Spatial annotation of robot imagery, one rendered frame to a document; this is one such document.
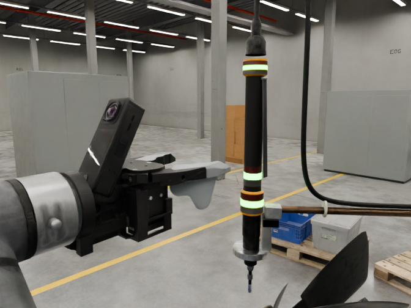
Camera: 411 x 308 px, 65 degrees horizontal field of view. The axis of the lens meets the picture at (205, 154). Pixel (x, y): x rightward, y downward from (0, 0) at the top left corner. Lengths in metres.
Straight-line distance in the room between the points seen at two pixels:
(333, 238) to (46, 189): 3.49
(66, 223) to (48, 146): 6.39
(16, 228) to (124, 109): 0.16
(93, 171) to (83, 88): 6.57
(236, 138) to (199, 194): 8.63
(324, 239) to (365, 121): 4.64
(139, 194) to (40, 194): 0.10
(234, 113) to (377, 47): 6.40
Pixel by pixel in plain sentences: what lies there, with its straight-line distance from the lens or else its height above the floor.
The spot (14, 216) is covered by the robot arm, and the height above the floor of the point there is 1.65.
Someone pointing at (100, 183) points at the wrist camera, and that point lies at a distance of 0.35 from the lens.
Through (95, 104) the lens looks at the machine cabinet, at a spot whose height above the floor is 1.65.
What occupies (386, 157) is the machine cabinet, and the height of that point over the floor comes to 0.52.
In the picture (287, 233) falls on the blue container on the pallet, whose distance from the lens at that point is 3.88.
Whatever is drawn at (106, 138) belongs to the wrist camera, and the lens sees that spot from 0.37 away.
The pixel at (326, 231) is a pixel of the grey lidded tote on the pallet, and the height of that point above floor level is 0.38.
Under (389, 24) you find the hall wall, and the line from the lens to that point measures 13.43.
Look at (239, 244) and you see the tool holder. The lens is 0.66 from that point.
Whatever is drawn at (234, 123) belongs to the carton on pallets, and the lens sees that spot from 9.02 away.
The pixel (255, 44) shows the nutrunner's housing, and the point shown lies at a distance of 0.58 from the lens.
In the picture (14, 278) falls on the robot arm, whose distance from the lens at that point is 0.29.
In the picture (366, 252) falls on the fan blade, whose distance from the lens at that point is 0.97.
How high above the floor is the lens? 1.75
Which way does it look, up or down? 10 degrees down
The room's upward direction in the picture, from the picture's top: straight up
